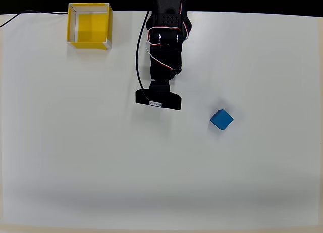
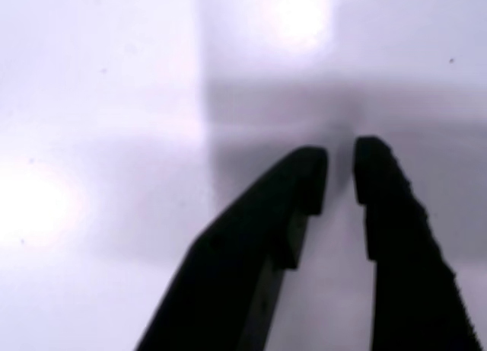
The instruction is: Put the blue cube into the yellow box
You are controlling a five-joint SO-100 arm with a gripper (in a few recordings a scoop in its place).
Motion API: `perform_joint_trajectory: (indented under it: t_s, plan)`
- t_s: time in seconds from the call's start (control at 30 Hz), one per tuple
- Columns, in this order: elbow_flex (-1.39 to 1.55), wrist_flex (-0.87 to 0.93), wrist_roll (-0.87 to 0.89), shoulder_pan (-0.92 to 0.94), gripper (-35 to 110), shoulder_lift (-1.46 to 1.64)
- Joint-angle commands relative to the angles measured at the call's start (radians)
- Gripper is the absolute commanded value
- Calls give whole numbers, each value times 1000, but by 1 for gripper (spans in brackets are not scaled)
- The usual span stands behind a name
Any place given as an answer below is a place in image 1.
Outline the thin black cable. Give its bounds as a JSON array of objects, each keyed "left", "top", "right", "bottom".
[{"left": 0, "top": 10, "right": 69, "bottom": 28}]

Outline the yellow open box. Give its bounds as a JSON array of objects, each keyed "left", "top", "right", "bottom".
[{"left": 67, "top": 2, "right": 114, "bottom": 51}]

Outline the blue cube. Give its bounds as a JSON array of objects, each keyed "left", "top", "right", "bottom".
[{"left": 209, "top": 109, "right": 234, "bottom": 131}]

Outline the thick black webcam cable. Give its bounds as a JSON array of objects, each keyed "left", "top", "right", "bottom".
[{"left": 135, "top": 10, "right": 152, "bottom": 103}]

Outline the black webcam with white label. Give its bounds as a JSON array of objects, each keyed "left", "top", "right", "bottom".
[{"left": 135, "top": 81, "right": 182, "bottom": 111}]

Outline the red white servo wire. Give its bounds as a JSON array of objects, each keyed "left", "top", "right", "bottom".
[{"left": 146, "top": 5, "right": 189, "bottom": 72}]

